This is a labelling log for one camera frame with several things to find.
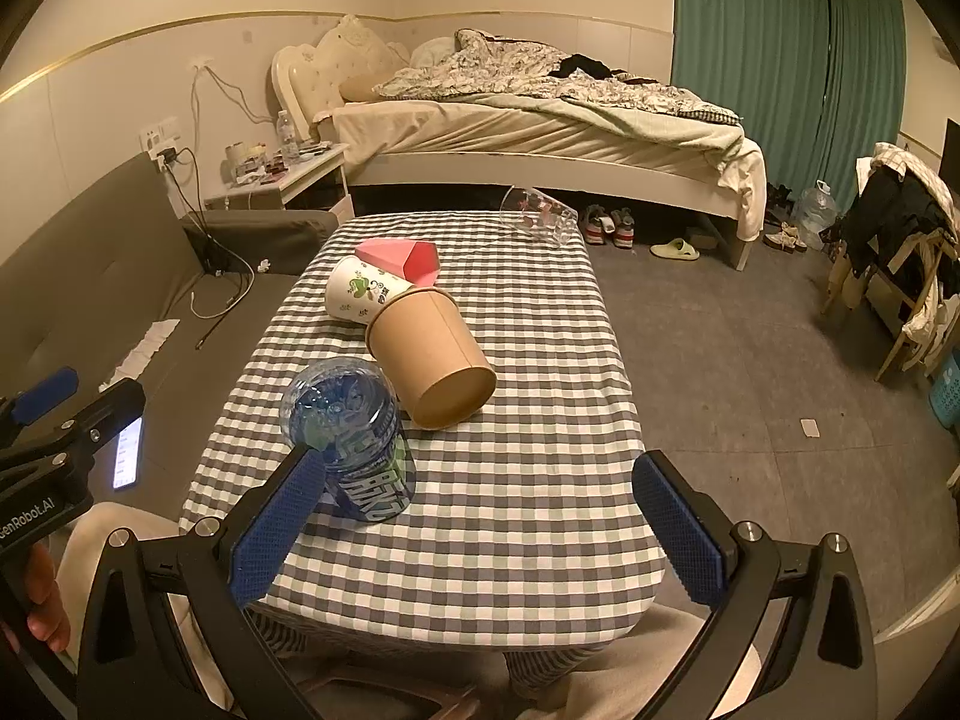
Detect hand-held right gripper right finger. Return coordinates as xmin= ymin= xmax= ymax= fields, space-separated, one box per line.
xmin=632 ymin=450 xmax=880 ymax=720

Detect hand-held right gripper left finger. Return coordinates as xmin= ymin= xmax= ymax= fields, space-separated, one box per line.
xmin=75 ymin=444 xmax=331 ymax=720

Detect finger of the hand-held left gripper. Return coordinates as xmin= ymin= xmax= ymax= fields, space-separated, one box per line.
xmin=0 ymin=366 xmax=81 ymax=442
xmin=0 ymin=379 xmax=146 ymax=470

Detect brown paper cup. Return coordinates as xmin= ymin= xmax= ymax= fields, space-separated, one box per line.
xmin=365 ymin=285 xmax=497 ymax=432

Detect white paper cup green print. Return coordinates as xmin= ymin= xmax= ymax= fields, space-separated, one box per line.
xmin=325 ymin=255 xmax=413 ymax=325

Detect pink paper cup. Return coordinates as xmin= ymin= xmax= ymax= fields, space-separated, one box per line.
xmin=355 ymin=236 xmax=441 ymax=287

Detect clear glass cup red print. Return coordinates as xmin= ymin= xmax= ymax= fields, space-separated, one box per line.
xmin=499 ymin=184 xmax=578 ymax=248

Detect person's left hand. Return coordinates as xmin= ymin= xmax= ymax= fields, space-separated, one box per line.
xmin=24 ymin=537 xmax=67 ymax=642

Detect smartphone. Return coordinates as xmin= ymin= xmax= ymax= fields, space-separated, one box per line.
xmin=111 ymin=414 xmax=145 ymax=492

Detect white paper strip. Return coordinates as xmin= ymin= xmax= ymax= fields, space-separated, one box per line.
xmin=100 ymin=319 xmax=182 ymax=391

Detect grey sofa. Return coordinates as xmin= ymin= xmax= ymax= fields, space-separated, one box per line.
xmin=0 ymin=152 xmax=338 ymax=541

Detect person's right leg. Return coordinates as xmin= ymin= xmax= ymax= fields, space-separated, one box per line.
xmin=508 ymin=604 xmax=722 ymax=720

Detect person's leg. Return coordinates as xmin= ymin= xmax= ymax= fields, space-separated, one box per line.
xmin=56 ymin=502 xmax=252 ymax=720
xmin=508 ymin=604 xmax=722 ymax=720

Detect person's left leg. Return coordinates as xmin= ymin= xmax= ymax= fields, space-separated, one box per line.
xmin=56 ymin=502 xmax=252 ymax=720

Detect checkered tablecloth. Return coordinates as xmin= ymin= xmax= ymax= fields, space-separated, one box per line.
xmin=180 ymin=210 xmax=672 ymax=650

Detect white nightstand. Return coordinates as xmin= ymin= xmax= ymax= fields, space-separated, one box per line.
xmin=204 ymin=142 xmax=355 ymax=227

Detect blue plastic basket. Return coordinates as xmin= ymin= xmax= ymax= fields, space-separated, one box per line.
xmin=930 ymin=352 xmax=960 ymax=428

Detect white shoes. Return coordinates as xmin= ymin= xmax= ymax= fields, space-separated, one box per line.
xmin=763 ymin=221 xmax=808 ymax=254

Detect wooden chair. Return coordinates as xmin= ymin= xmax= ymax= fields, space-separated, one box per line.
xmin=821 ymin=225 xmax=955 ymax=383

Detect large clear water jug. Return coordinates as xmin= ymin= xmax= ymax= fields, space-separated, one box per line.
xmin=793 ymin=180 xmax=836 ymax=250

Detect pile of clothes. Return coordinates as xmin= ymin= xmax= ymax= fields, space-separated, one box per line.
xmin=832 ymin=142 xmax=960 ymax=278

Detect cream bed headboard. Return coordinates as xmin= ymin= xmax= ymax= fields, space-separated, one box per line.
xmin=270 ymin=13 xmax=411 ymax=143

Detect white bed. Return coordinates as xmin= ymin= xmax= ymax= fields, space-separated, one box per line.
xmin=270 ymin=13 xmax=767 ymax=271

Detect dark screen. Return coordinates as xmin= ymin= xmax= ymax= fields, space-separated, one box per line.
xmin=941 ymin=118 xmax=960 ymax=211

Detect black garment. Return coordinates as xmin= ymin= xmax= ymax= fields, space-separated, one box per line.
xmin=547 ymin=52 xmax=629 ymax=82

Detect white pillow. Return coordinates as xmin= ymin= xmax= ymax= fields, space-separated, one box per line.
xmin=409 ymin=37 xmax=460 ymax=70

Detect floral quilt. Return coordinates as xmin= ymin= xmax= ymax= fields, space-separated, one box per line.
xmin=373 ymin=28 xmax=743 ymax=125

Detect green curtain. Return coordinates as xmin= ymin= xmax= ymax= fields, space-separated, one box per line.
xmin=673 ymin=0 xmax=908 ymax=158

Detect black cable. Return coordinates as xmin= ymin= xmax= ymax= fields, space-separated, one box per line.
xmin=160 ymin=146 xmax=257 ymax=351

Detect wall power socket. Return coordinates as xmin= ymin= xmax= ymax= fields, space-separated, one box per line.
xmin=140 ymin=118 xmax=183 ymax=160

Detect white cable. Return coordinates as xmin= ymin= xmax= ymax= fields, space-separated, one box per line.
xmin=192 ymin=64 xmax=272 ymax=126

